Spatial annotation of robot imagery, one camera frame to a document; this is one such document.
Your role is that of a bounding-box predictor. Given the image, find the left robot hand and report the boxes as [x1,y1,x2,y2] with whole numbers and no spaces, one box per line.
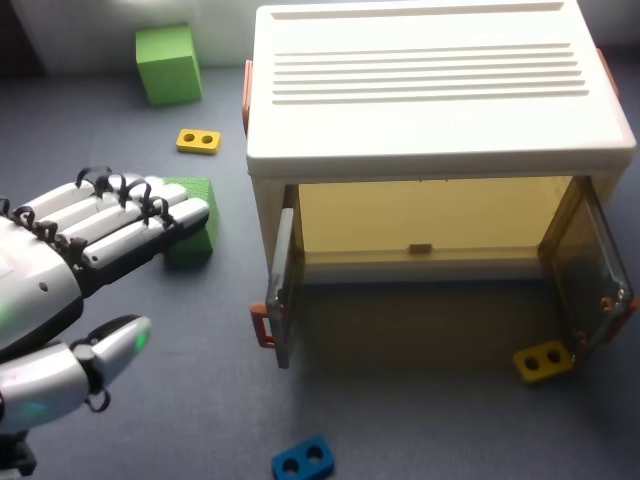
[0,166,211,437]

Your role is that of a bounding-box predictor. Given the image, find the large green foam block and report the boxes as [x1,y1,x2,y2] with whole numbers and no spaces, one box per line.
[134,23,205,107]

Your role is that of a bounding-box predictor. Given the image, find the blue two-hole block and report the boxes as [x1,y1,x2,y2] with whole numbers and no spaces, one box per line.
[270,434,336,480]

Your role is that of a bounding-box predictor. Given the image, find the white storage box with doors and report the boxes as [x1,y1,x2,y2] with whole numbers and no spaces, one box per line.
[244,0,637,284]

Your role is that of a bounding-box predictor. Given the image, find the yellow two-hole block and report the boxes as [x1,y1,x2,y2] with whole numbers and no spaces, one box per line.
[175,128,222,156]
[513,340,575,385]

